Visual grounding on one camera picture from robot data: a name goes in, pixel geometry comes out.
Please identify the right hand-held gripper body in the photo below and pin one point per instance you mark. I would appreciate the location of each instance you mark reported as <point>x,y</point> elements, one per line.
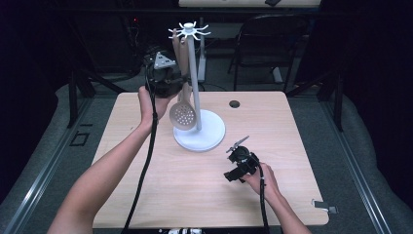
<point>245,159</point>

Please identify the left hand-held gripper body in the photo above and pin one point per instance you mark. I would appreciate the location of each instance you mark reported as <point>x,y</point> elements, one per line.
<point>162,78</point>

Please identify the person's right hand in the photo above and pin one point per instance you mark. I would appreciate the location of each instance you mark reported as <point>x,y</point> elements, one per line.
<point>264,185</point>

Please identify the person's left hand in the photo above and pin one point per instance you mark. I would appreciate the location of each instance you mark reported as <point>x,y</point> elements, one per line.
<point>149,107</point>

